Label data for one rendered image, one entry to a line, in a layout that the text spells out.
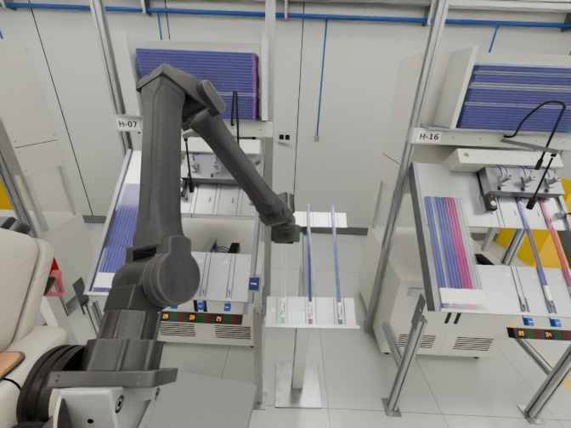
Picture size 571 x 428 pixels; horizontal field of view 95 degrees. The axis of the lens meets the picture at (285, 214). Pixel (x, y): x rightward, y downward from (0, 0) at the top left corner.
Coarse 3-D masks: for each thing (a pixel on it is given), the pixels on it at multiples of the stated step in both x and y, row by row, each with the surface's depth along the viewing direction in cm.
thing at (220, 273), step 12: (192, 252) 116; (204, 252) 116; (204, 264) 114; (216, 264) 114; (228, 264) 114; (240, 264) 114; (96, 276) 112; (204, 276) 112; (216, 276) 112; (228, 276) 112; (240, 276) 112; (204, 288) 110; (216, 288) 111; (228, 288) 111; (240, 288) 111
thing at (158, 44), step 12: (156, 48) 127; (168, 48) 127; (180, 48) 127; (192, 48) 127; (204, 48) 127; (216, 48) 126; (228, 48) 126; (240, 48) 126; (252, 48) 126; (264, 144) 145; (264, 180) 153
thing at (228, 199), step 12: (132, 156) 133; (132, 168) 131; (132, 180) 128; (204, 192) 126; (216, 192) 126; (228, 192) 127; (240, 192) 127; (192, 204) 124; (204, 204) 124; (216, 204) 124; (228, 204) 124; (240, 204) 124; (240, 216) 123; (252, 216) 122
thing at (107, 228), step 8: (128, 152) 133; (128, 160) 132; (120, 176) 128; (120, 184) 126; (120, 192) 126; (112, 200) 123; (112, 208) 122; (112, 216) 121; (104, 232) 118; (104, 240) 116; (96, 256) 114; (96, 264) 113; (96, 272) 112; (88, 280) 110; (88, 288) 109
